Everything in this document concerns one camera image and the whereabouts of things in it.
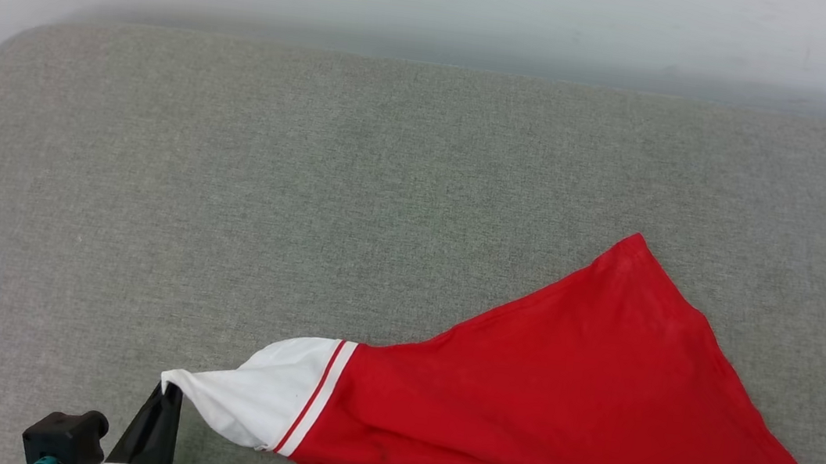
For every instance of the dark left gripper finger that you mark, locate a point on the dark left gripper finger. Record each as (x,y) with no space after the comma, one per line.
(156,433)

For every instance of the red white sports jersey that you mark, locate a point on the red white sports jersey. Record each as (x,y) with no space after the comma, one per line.
(557,407)

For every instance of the grey fabric sofa cushion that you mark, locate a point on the grey fabric sofa cushion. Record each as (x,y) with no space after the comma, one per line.
(305,211)

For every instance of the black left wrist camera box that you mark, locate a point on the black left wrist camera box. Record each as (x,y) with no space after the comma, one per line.
(65,434)

